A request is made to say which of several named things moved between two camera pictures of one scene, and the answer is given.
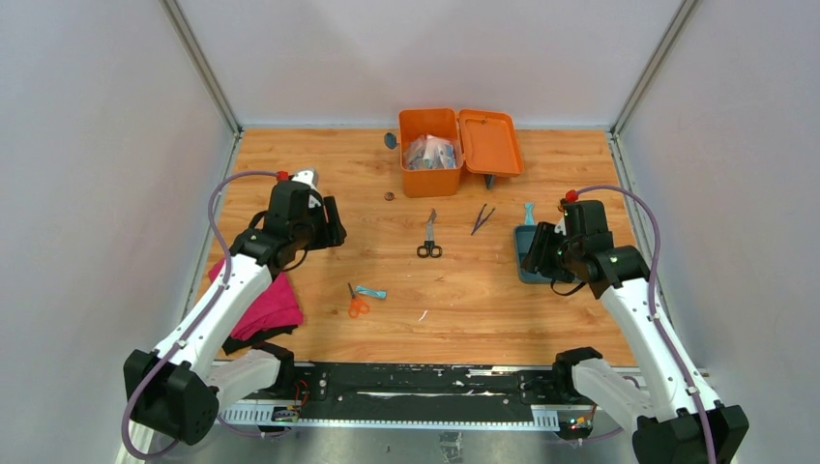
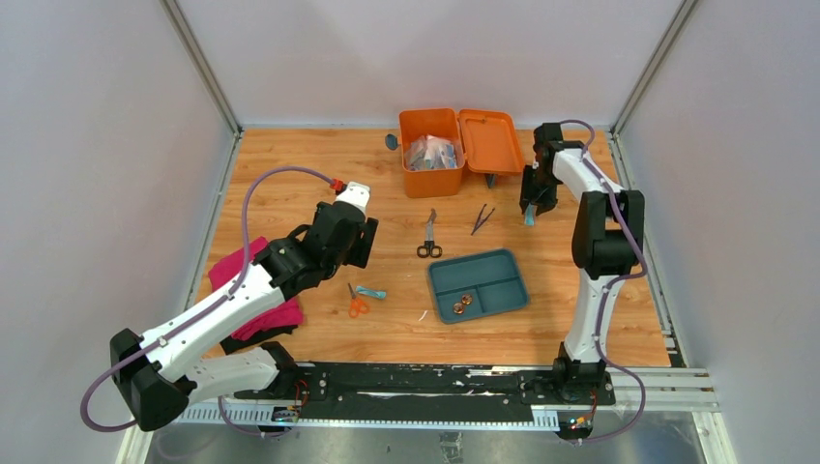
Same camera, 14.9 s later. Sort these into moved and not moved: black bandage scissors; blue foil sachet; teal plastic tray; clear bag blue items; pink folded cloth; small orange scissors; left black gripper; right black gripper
Moved: teal plastic tray; right black gripper; left black gripper
Not moved: clear bag blue items; small orange scissors; pink folded cloth; black bandage scissors; blue foil sachet
